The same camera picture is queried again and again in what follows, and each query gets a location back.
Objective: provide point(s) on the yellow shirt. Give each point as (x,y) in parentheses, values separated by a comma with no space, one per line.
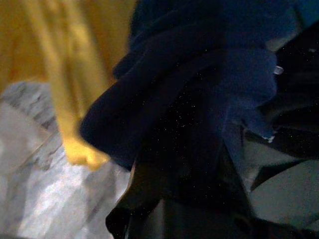
(62,62)

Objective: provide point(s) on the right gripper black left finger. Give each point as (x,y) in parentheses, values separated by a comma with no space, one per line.
(139,194)

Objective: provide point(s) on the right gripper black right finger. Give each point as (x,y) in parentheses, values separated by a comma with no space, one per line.
(231,189)

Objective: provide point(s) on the navy garment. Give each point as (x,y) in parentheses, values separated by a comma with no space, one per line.
(174,74)

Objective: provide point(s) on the black garment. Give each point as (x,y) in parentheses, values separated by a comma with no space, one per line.
(299,99)

